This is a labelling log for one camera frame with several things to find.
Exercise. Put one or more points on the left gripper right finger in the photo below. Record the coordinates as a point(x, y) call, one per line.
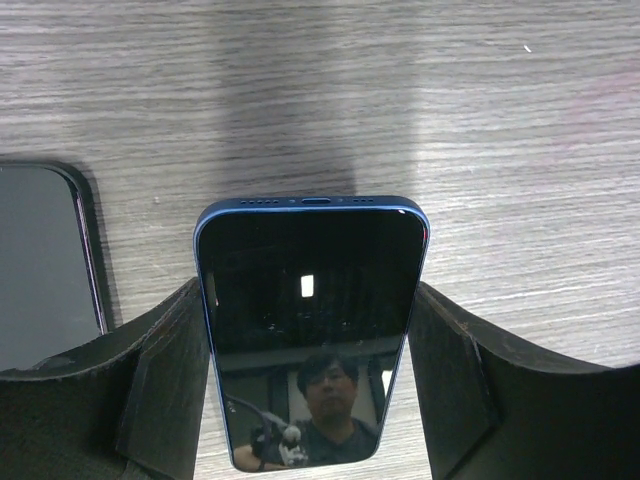
point(496, 406)

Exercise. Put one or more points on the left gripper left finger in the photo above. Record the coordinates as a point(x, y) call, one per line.
point(127, 405)

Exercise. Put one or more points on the black phone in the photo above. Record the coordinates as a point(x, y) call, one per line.
point(54, 287)

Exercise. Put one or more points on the dark blue phone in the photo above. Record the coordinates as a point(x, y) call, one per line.
point(307, 302)

